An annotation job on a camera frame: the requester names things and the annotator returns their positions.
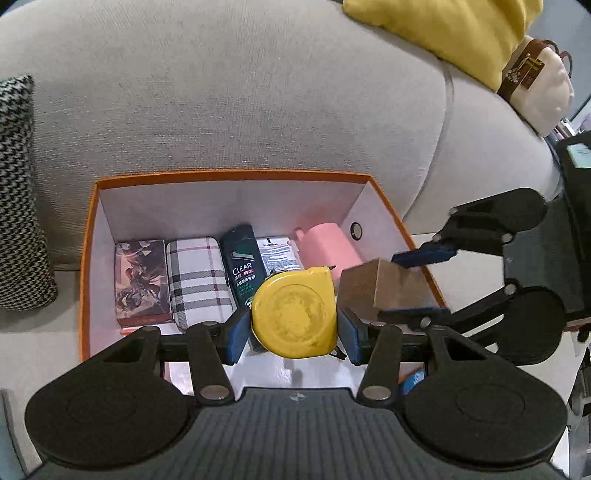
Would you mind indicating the white printed packet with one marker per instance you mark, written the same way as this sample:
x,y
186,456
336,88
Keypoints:
x,y
277,254

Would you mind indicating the small brown cardboard box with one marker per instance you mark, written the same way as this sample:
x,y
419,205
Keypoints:
x,y
369,286

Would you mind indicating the pink cup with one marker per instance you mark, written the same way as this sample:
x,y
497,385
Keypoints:
x,y
323,249

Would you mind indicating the yellow tape measure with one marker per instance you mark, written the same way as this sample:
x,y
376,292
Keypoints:
x,y
295,314

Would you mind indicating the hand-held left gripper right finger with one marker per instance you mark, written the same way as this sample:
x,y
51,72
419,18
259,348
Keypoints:
x,y
346,337

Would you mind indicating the illustrated card box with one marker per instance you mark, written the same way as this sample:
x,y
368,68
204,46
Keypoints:
x,y
141,281

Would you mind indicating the grey fabric sofa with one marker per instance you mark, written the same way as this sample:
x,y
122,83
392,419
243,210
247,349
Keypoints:
x,y
231,92

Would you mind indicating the red flat item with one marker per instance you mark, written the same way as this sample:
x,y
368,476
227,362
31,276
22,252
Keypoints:
x,y
131,330

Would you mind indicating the orange cardboard storage box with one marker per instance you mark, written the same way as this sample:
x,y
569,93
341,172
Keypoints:
x,y
231,203

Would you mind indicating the houndstooth pillow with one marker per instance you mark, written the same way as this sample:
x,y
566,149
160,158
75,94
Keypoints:
x,y
18,184

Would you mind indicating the dark green shampoo bottle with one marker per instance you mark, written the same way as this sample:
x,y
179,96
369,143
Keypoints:
x,y
240,258

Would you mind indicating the yellow pillow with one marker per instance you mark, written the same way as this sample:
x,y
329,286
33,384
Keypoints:
x,y
438,32

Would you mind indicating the blue packet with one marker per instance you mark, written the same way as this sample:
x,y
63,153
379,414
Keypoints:
x,y
413,382

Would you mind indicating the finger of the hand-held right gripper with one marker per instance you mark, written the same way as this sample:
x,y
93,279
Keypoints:
x,y
411,318
422,256

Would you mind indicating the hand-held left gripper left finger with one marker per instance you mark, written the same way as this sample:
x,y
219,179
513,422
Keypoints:
x,y
238,334

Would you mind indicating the plaid glasses case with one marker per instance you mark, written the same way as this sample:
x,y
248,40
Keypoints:
x,y
194,277

